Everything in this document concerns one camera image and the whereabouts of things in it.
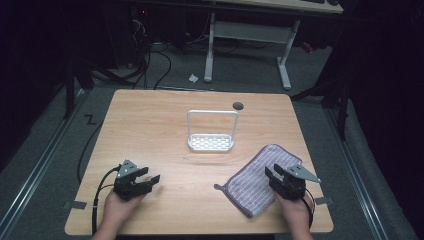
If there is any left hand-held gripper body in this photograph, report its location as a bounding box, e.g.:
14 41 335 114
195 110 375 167
112 159 152 202

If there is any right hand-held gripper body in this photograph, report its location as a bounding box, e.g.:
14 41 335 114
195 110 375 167
268 163 322 201

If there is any striped purple-grey towel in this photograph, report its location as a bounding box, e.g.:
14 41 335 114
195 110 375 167
213 143 303 220

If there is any person's left hand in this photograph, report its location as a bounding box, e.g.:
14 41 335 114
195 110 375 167
101 176 158 233

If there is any person's right hand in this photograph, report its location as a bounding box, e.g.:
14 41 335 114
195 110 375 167
274 192 315 233

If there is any grey tape piece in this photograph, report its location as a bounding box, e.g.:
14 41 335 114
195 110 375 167
62 199 88 211
314 196 335 206

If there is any black metal stand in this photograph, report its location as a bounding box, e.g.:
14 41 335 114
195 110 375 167
61 54 96 120
289 74 353 142

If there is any white-framed wooden desk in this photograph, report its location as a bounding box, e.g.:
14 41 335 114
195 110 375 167
186 0 345 91

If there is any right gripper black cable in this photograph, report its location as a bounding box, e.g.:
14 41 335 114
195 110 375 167
301 187 316 230

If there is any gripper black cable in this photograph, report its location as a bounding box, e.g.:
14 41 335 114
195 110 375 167
301 187 316 230
91 164 122 236

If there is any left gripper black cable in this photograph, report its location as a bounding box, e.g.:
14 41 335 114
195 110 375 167
91 164 122 236

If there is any black floor cable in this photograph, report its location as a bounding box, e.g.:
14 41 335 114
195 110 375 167
76 120 105 185

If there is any white rack with handle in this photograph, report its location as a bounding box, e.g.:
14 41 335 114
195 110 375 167
186 109 240 153

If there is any metal floor rail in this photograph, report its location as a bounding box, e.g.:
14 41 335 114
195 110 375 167
323 106 390 240
0 89 92 236

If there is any bundle of black cables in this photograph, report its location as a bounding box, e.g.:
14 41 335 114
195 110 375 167
128 13 173 91

